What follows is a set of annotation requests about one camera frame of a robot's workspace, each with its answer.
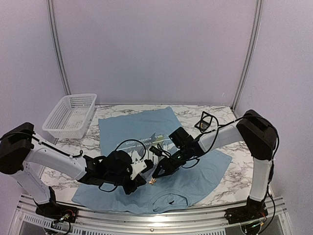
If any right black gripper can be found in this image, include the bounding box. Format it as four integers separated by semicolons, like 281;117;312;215
152;145;190;178

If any wall aluminium profile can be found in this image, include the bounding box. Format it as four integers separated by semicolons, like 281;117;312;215
230;0;264;112
46;0;71;95

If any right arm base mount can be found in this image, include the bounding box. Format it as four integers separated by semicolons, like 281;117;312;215
224;196;268;224

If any aluminium front rail frame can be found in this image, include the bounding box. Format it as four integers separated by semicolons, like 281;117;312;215
9;193;291;235

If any right wall aluminium profile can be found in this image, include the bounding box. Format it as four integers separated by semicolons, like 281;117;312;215
230;0;264;112

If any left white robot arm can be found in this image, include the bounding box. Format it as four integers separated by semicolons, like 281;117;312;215
0;122;152;218

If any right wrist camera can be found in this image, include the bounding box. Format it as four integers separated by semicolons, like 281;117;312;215
149;146;163;157

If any open black brooch box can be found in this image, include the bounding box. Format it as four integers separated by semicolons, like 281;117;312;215
194;111;213;133

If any left wall aluminium profile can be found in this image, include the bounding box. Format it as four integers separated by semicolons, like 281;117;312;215
46;0;71;95

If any white perforated plastic basket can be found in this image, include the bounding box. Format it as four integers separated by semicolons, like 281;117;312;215
42;94;97;139

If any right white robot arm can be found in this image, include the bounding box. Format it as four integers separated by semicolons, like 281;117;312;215
153;110;280;219

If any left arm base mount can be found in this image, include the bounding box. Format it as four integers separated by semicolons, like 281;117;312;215
34;187;78;223

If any light blue printed t-shirt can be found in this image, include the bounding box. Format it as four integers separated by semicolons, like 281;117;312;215
72;107;232;214

